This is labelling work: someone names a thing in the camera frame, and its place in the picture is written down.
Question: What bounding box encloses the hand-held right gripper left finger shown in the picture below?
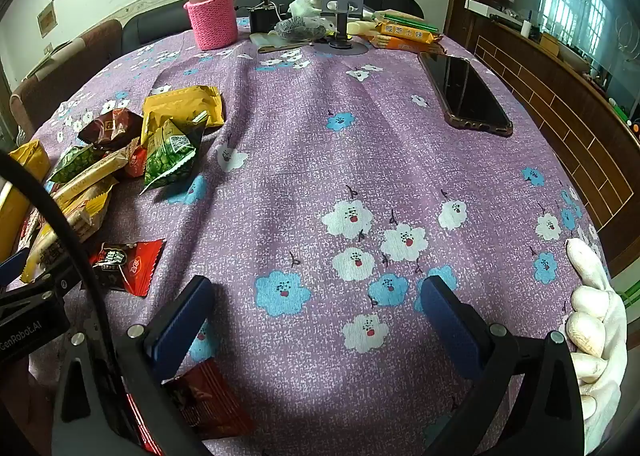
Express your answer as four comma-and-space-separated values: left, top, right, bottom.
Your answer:
50, 275, 217, 456

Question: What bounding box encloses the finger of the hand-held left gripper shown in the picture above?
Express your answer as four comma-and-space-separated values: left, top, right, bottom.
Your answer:
0, 250, 27, 287

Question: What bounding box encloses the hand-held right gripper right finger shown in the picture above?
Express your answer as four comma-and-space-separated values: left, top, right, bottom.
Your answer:
419, 275, 587, 456

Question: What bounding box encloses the red black candy packet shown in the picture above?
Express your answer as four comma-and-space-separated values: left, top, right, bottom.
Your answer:
89, 238, 167, 298

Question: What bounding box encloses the long beige snack packet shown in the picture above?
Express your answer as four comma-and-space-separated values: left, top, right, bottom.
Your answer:
50, 143, 141, 202

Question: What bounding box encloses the maroon snack packet gold print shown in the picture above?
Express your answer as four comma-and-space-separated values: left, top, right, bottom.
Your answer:
77, 107, 146, 149

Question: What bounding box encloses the dark red snack packet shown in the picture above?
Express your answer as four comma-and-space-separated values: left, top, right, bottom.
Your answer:
160, 358, 256, 442

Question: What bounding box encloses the small yellow snack packet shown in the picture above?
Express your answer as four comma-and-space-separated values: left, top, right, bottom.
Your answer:
9, 140, 52, 182

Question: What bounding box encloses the white glove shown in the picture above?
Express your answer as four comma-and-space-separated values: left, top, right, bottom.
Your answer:
562, 237, 628, 454

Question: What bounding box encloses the small red snack packet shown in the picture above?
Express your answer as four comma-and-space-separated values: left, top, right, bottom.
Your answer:
122, 138, 148, 179

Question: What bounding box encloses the green triangular snack packet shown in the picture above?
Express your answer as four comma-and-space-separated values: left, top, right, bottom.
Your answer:
140, 112, 208, 194

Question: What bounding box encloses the brown chair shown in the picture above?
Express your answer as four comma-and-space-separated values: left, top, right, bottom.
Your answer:
9, 18, 123, 137

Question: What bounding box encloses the purple floral tablecloth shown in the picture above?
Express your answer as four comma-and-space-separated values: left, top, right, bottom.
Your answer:
27, 18, 608, 456

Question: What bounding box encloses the black smartphone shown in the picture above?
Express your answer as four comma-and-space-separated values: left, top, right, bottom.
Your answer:
417, 52, 515, 138

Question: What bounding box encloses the wooden cabinet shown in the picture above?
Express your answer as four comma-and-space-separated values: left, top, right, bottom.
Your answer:
447, 0, 640, 277

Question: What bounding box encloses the black sofa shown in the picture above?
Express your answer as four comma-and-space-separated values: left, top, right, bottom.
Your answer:
121, 0, 426, 57

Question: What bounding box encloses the clear plastic pack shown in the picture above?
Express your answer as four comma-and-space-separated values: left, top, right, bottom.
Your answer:
250, 32, 321, 54

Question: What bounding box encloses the orange biscuit pack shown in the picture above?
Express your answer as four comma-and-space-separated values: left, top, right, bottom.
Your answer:
367, 21, 445, 54

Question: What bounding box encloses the pink thermos with knitted sleeve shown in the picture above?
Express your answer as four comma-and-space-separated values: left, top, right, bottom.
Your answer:
183, 0, 240, 52

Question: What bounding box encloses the cream glove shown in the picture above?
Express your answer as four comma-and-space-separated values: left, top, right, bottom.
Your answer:
347, 11, 381, 37

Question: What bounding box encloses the black motor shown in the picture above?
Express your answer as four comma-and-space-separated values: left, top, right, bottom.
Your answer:
248, 0, 281, 34

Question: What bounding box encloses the clear plastic bag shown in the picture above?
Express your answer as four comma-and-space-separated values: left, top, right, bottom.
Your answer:
270, 17, 326, 43

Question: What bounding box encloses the green yellow biscuit pack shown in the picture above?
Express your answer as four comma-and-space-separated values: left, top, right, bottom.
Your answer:
372, 8, 441, 32

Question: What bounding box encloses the small wall picture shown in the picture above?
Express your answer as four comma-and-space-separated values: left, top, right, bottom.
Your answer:
37, 3, 57, 34

